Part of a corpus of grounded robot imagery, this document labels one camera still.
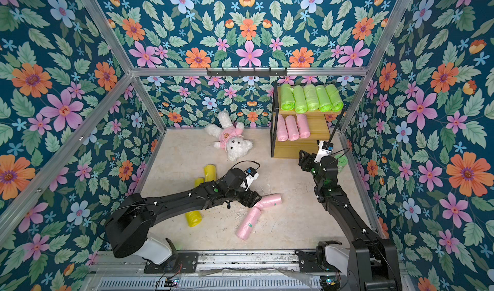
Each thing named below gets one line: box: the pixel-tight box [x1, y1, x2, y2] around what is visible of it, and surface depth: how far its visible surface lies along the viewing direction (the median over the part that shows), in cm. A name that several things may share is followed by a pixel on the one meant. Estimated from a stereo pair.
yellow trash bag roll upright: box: [194, 177, 204, 188], surface depth 97 cm
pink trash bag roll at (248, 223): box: [236, 206, 262, 241], surface depth 83 cm
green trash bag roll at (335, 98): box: [324, 83, 344, 113], surface depth 81 cm
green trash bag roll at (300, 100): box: [293, 84, 308, 114], surface depth 81 cm
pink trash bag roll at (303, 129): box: [296, 113, 311, 139], surface depth 95 cm
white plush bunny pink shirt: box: [204, 110, 253, 161], surface depth 109 cm
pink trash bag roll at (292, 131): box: [284, 115, 300, 141], surface depth 95 cm
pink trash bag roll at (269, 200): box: [254, 193, 283, 210], surface depth 88 cm
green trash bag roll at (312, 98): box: [303, 84, 320, 112], surface depth 82 cm
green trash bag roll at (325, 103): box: [315, 84, 333, 113], surface depth 81 cm
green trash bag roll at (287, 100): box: [280, 83, 296, 111], surface depth 82 cm
